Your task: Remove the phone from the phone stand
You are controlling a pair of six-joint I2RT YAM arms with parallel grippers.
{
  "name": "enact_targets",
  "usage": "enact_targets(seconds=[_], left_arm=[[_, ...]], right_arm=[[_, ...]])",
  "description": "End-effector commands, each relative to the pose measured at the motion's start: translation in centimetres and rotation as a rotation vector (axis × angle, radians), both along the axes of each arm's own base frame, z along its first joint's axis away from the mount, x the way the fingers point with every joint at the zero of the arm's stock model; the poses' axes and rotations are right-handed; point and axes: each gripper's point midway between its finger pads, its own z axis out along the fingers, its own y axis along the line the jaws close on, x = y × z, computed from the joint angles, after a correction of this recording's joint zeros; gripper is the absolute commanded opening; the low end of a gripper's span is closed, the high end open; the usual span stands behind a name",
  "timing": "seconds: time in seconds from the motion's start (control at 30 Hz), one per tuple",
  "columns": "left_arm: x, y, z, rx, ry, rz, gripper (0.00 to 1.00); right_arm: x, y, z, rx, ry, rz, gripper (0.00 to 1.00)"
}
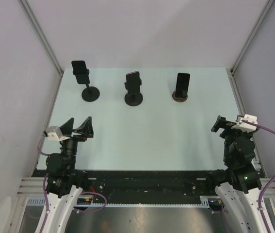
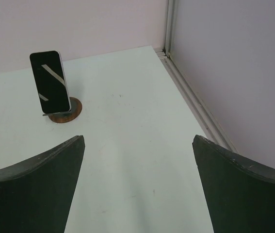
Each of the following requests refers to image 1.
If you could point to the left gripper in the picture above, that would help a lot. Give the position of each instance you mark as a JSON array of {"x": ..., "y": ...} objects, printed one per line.
[{"x": 85, "y": 128}]

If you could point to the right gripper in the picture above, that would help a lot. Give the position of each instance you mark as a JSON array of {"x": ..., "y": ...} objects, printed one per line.
[{"x": 220, "y": 122}]

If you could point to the black phone stand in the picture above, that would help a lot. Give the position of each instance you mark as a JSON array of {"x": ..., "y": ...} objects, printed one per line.
[
  {"x": 133, "y": 100},
  {"x": 90, "y": 93}
]

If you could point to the purple-edged phone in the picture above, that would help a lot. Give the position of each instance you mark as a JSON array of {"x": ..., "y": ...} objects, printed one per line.
[{"x": 133, "y": 83}]

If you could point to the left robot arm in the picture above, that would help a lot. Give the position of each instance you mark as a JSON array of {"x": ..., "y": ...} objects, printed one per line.
[{"x": 63, "y": 183}]

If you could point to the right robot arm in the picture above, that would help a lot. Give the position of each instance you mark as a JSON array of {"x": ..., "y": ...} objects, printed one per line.
[{"x": 239, "y": 185}]

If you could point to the brown-based phone stand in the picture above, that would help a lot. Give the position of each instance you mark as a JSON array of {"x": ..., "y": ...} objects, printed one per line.
[{"x": 178, "y": 99}]

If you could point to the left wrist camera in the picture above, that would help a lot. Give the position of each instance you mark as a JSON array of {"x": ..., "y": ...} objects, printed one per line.
[{"x": 54, "y": 133}]

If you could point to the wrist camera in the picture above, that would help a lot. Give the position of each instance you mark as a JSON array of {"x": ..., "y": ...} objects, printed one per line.
[
  {"x": 247, "y": 123},
  {"x": 54, "y": 133}
]

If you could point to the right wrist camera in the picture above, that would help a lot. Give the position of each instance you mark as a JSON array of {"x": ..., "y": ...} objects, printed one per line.
[{"x": 247, "y": 123}]

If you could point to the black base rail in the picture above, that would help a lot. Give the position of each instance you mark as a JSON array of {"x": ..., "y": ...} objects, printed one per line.
[{"x": 148, "y": 187}]

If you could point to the right aluminium frame post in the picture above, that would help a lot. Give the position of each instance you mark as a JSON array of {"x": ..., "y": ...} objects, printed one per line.
[{"x": 257, "y": 26}]

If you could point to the aluminium frame post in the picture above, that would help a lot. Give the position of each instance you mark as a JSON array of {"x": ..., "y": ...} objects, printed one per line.
[
  {"x": 257, "y": 26},
  {"x": 40, "y": 35}
]

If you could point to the left aluminium frame post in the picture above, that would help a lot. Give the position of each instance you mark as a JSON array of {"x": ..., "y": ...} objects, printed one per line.
[{"x": 40, "y": 35}]

